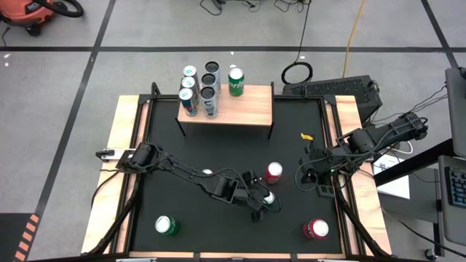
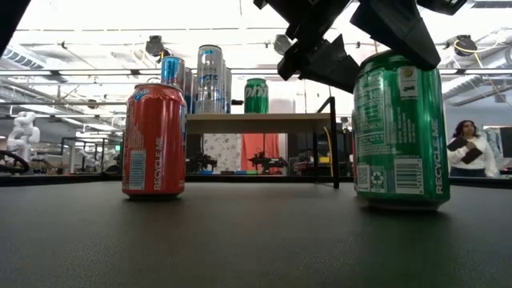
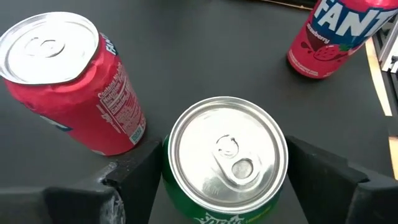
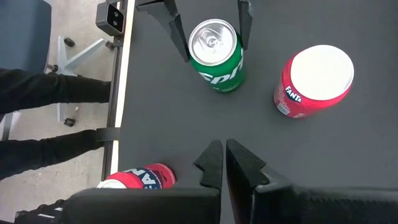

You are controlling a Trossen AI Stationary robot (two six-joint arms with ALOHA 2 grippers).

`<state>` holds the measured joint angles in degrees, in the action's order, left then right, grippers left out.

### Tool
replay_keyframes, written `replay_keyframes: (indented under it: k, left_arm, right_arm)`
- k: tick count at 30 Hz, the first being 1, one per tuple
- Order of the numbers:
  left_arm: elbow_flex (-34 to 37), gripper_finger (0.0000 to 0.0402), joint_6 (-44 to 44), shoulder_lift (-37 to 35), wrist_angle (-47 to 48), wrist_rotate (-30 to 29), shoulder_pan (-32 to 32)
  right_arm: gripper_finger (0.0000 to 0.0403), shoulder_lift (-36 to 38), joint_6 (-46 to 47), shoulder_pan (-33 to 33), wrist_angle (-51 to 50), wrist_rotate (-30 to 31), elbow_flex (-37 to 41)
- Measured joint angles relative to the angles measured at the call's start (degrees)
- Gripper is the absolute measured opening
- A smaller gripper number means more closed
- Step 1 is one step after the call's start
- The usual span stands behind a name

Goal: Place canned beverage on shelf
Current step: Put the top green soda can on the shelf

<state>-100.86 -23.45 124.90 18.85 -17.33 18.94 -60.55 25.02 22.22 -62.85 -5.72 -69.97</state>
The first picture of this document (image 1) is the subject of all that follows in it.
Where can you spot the blue silver energy drink can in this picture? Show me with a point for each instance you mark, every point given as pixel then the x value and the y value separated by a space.
pixel 187 100
pixel 188 82
pixel 189 70

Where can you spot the grey monitor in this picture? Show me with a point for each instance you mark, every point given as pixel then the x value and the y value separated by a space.
pixel 457 109

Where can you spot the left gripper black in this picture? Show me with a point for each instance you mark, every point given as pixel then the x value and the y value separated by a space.
pixel 249 198

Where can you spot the white paper sheet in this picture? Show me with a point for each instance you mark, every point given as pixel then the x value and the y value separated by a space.
pixel 395 185

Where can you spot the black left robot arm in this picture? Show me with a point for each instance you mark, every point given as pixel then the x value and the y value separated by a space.
pixel 182 171

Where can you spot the black table mat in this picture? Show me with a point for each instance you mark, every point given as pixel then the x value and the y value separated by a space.
pixel 218 233

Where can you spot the grey keyboard console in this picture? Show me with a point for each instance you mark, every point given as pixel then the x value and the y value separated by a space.
pixel 455 203

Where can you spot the orange striped floor mat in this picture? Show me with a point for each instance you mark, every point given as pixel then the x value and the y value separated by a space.
pixel 22 236

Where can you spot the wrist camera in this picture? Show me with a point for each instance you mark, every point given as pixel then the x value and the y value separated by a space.
pixel 307 171
pixel 224 189

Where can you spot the green soda can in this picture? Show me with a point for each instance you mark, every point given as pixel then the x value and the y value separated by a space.
pixel 269 198
pixel 236 82
pixel 167 225

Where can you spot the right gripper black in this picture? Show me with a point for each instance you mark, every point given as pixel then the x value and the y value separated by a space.
pixel 327 167

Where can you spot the black cart beam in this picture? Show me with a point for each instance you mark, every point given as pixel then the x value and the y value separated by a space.
pixel 415 163

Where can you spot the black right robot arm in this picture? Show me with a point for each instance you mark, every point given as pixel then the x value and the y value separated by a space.
pixel 382 136

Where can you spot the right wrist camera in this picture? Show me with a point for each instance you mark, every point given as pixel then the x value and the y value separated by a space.
pixel 307 171

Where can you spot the white Celsius energy drink can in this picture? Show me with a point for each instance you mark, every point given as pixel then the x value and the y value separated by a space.
pixel 209 102
pixel 212 67
pixel 208 79

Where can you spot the orange shop vacuum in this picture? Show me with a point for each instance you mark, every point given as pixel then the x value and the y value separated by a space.
pixel 25 11

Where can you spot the small wooden shelf black legs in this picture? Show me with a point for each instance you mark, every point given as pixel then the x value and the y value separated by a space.
pixel 247 109

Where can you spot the red soda can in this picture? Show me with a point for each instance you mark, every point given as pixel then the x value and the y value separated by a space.
pixel 316 230
pixel 207 171
pixel 273 174

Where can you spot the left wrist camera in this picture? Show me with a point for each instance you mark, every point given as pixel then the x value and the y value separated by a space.
pixel 224 189

